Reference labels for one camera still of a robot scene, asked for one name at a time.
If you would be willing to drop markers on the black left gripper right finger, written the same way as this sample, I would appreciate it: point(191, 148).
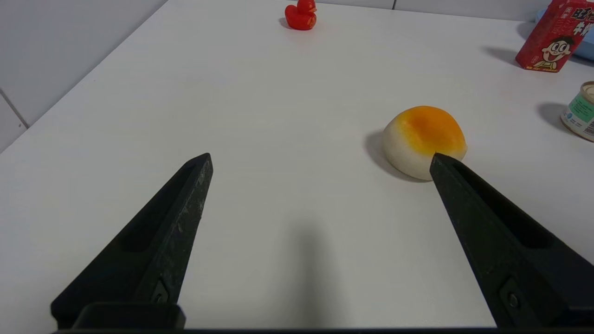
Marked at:
point(510, 260)

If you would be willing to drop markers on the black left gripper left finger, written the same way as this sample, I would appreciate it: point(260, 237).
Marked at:
point(153, 250)

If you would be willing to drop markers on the small tin can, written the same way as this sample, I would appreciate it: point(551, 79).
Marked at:
point(581, 113)

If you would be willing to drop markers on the red milk carton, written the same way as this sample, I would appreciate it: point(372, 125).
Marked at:
point(552, 41)

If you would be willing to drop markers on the small red tomato toy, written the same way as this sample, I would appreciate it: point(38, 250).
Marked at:
point(300, 18)

